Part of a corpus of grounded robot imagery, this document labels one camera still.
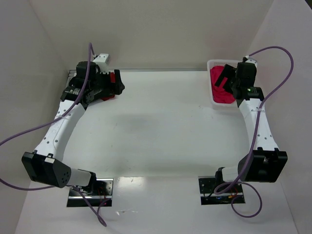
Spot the pink t shirt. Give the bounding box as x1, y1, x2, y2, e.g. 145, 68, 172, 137
210, 66, 235, 104

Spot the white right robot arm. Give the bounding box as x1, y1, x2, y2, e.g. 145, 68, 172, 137
215, 60, 288, 194

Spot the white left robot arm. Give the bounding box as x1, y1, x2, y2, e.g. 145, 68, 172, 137
21, 61, 125, 194

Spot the white plastic basket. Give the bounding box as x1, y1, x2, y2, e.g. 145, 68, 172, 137
207, 58, 244, 112

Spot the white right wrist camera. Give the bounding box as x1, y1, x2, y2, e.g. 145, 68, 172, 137
242, 56, 258, 67

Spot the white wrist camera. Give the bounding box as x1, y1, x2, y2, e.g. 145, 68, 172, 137
93, 53, 110, 66
242, 56, 258, 67

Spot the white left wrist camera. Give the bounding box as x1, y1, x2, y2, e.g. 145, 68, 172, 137
93, 53, 110, 66

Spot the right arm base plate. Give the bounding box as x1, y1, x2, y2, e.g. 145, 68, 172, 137
198, 175, 246, 206

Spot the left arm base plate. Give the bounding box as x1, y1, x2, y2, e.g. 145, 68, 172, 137
66, 178, 114, 208

